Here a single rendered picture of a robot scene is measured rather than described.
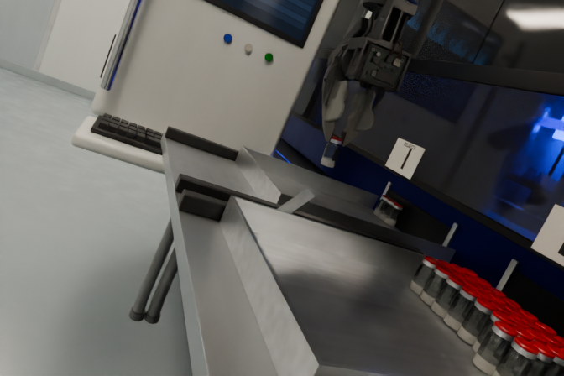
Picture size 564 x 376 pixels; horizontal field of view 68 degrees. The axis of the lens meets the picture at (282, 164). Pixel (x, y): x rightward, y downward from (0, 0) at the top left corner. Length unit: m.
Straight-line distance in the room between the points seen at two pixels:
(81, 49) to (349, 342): 5.50
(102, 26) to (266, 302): 5.45
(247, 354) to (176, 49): 0.92
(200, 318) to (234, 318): 0.03
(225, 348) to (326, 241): 0.27
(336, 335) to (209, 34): 0.90
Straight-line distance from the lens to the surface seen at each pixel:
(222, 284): 0.36
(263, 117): 1.18
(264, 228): 0.49
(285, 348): 0.29
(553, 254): 0.58
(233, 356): 0.29
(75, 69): 5.75
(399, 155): 0.82
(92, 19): 5.70
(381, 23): 0.59
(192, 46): 1.13
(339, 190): 0.91
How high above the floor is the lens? 1.04
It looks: 9 degrees down
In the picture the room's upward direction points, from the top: 24 degrees clockwise
